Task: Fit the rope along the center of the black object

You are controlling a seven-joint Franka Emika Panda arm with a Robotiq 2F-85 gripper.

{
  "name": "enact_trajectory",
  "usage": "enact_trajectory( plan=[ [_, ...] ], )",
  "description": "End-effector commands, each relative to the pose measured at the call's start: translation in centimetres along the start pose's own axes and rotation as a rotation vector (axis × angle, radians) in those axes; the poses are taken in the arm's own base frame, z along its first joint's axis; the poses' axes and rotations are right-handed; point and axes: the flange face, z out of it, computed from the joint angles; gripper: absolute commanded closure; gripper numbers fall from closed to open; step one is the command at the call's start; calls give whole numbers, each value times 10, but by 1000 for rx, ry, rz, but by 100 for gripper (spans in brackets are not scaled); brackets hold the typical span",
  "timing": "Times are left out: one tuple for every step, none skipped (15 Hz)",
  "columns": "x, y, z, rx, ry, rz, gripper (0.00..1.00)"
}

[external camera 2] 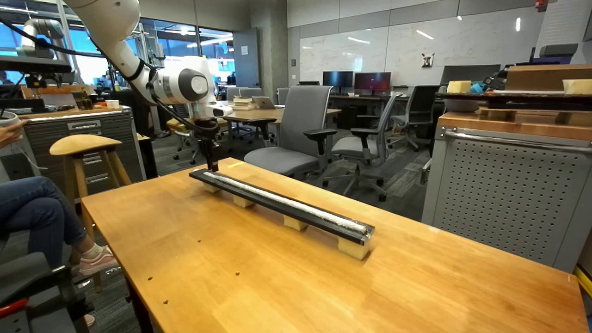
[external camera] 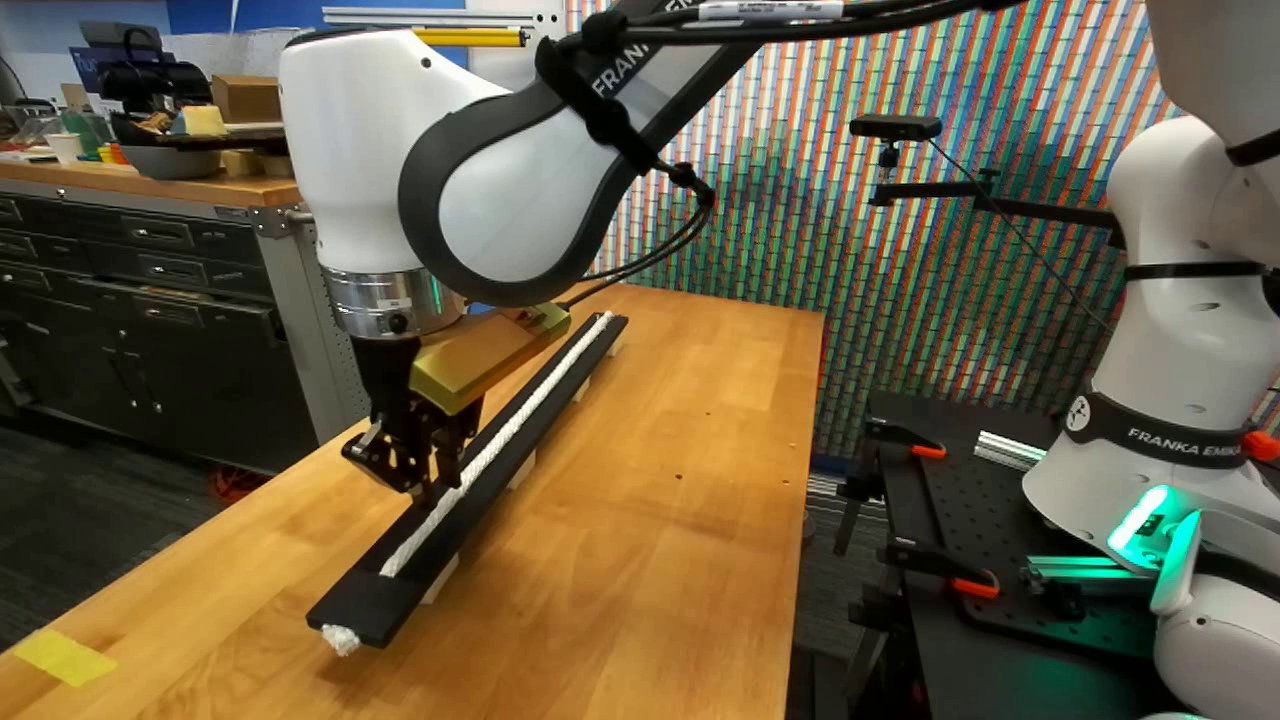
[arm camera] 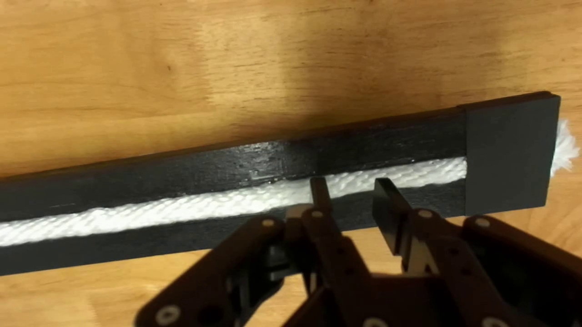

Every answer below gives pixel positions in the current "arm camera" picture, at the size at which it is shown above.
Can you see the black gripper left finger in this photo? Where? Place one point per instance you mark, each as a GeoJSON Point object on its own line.
{"type": "Point", "coordinates": [255, 273]}

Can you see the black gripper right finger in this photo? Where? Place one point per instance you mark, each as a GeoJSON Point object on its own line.
{"type": "Point", "coordinates": [502, 273]}

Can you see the long black grooved rail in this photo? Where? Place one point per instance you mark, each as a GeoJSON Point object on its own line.
{"type": "Point", "coordinates": [510, 151]}

